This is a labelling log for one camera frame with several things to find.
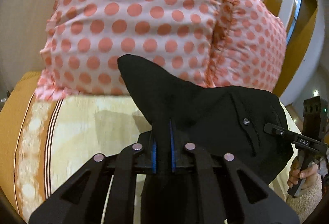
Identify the yellow patterned bed cover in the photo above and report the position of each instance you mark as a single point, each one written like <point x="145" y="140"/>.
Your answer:
<point x="44" y="143"/>

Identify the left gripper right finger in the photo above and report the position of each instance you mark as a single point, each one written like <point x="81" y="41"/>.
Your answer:
<point x="221" y="174"/>

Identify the beige fleece sleeve forearm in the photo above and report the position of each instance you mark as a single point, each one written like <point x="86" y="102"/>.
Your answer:
<point x="308" y="200"/>

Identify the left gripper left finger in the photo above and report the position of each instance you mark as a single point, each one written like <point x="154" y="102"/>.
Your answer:
<point x="103" y="190"/>

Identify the front polka dot pillow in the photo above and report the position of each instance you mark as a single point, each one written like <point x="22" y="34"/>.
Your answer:
<point x="85" y="38"/>

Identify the black pants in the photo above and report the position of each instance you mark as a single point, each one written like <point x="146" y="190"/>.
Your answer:
<point x="163" y="98"/>

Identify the rear polka dot pillow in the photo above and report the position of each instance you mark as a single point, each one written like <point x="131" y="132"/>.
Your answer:
<point x="248" y="46"/>

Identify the person's right hand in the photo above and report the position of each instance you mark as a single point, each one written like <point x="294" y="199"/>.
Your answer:
<point x="309" y="175"/>

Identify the polka dot pillow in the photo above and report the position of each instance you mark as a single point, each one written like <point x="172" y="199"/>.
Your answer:
<point x="248" y="46"/>
<point x="85" y="38"/>

